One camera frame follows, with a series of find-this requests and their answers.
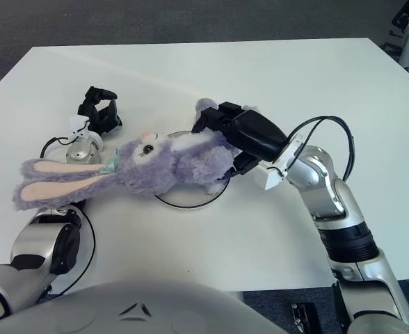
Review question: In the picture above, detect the black left elbow cable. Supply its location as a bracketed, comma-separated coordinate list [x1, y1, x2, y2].
[47, 208, 97, 296]

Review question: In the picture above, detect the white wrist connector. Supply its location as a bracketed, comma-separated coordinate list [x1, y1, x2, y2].
[263, 134, 305, 191]
[68, 116, 90, 140]

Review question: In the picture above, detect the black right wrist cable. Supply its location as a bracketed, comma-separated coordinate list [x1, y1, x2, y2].
[277, 115, 355, 182]

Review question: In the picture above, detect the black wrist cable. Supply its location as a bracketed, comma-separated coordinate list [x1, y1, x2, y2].
[277, 115, 355, 182]
[39, 136, 75, 159]

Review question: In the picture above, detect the white plate with black rim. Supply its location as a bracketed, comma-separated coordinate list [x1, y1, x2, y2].
[154, 130, 230, 210]

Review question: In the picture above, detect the white left wrist connector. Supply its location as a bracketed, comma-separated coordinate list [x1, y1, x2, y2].
[68, 116, 90, 140]

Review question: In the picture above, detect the white right wrist connector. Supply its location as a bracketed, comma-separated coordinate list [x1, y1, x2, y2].
[263, 134, 305, 191]

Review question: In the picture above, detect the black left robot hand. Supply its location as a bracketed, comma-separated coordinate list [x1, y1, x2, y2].
[77, 86, 123, 136]

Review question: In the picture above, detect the grey robot torso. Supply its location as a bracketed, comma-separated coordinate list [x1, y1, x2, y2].
[0, 278, 289, 334]

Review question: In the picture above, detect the black office chair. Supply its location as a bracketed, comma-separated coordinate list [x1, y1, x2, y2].
[383, 0, 409, 53]

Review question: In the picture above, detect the purple plush bunny doll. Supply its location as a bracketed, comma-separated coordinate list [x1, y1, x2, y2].
[15, 98, 261, 212]

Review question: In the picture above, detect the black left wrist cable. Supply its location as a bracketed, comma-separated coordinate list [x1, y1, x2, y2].
[39, 136, 75, 159]

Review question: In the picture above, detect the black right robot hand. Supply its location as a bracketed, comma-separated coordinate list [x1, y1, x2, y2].
[191, 101, 289, 178]

